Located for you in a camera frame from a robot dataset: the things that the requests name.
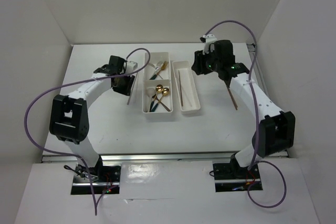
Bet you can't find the white plastic spoon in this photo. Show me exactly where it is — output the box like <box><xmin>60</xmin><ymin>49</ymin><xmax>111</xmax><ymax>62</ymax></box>
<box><xmin>146</xmin><ymin>88</ymin><xmax>156</xmax><ymax>112</ymax></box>

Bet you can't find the small silver fork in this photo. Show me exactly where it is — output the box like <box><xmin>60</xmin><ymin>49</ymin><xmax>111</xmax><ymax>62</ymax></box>
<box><xmin>154</xmin><ymin>61</ymin><xmax>164</xmax><ymax>74</ymax></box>

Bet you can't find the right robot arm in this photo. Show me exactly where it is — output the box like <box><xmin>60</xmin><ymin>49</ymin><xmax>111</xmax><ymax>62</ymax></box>
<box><xmin>192</xmin><ymin>40</ymin><xmax>296</xmax><ymax>178</ymax></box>

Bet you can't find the white narrow tray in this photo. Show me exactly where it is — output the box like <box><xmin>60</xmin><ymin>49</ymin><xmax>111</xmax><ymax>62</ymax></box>
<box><xmin>172</xmin><ymin>61</ymin><xmax>201</xmax><ymax>115</ymax></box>

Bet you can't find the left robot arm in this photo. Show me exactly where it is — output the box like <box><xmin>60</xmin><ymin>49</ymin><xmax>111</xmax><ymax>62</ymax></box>
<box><xmin>49</xmin><ymin>56</ymin><xmax>138</xmax><ymax>182</ymax></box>

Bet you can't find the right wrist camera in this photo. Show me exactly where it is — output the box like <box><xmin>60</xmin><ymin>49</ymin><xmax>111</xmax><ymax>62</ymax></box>
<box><xmin>199</xmin><ymin>34</ymin><xmax>217</xmax><ymax>55</ymax></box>

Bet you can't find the white divided utensil tray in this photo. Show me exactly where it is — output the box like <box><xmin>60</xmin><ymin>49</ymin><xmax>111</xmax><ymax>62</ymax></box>
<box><xmin>142</xmin><ymin>52</ymin><xmax>173</xmax><ymax>119</ymax></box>

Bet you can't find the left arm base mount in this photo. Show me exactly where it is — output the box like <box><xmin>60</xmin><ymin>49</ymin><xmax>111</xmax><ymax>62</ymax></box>
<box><xmin>64</xmin><ymin>157</ymin><xmax>121</xmax><ymax>195</ymax></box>

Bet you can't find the aluminium front rail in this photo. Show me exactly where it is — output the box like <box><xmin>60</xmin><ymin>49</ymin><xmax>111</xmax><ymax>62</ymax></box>
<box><xmin>41</xmin><ymin>151</ymin><xmax>289</xmax><ymax>163</ymax></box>

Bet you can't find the silver chopstick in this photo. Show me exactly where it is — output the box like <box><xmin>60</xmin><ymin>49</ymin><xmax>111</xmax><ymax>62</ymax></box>
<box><xmin>127</xmin><ymin>78</ymin><xmax>136</xmax><ymax>105</ymax></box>
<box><xmin>132</xmin><ymin>73</ymin><xmax>139</xmax><ymax>104</ymax></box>
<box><xmin>183</xmin><ymin>89</ymin><xmax>193</xmax><ymax>107</ymax></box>

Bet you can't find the large silver fork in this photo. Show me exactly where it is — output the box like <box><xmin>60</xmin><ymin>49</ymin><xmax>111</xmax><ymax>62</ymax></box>
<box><xmin>148</xmin><ymin>63</ymin><xmax>156</xmax><ymax>71</ymax></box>

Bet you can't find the dark wooden spoon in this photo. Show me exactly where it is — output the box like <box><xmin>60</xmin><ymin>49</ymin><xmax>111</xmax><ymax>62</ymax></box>
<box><xmin>156</xmin><ymin>98</ymin><xmax>171</xmax><ymax>112</ymax></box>

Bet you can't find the aluminium side rail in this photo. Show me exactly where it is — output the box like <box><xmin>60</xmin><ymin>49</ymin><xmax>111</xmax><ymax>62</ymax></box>
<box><xmin>246</xmin><ymin>42</ymin><xmax>289</xmax><ymax>158</ymax></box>

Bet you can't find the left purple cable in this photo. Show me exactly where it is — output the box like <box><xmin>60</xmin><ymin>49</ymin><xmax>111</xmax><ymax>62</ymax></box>
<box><xmin>24</xmin><ymin>48</ymin><xmax>151</xmax><ymax>216</ymax></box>

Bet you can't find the gold spoon green handle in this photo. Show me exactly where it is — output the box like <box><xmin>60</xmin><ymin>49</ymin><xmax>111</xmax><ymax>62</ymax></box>
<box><xmin>150</xmin><ymin>84</ymin><xmax>163</xmax><ymax>111</ymax></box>
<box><xmin>151</xmin><ymin>88</ymin><xmax>170</xmax><ymax>112</ymax></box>

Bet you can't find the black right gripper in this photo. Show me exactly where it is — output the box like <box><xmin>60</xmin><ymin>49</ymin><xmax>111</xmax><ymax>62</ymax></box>
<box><xmin>192</xmin><ymin>46</ymin><xmax>222</xmax><ymax>75</ymax></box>

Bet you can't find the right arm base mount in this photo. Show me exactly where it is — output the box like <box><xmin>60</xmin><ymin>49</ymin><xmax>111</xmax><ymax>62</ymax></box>
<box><xmin>209</xmin><ymin>161</ymin><xmax>263</xmax><ymax>193</ymax></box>

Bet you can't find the gold fork green handle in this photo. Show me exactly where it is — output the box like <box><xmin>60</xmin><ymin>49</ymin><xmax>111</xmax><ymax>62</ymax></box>
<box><xmin>150</xmin><ymin>61</ymin><xmax>168</xmax><ymax>80</ymax></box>

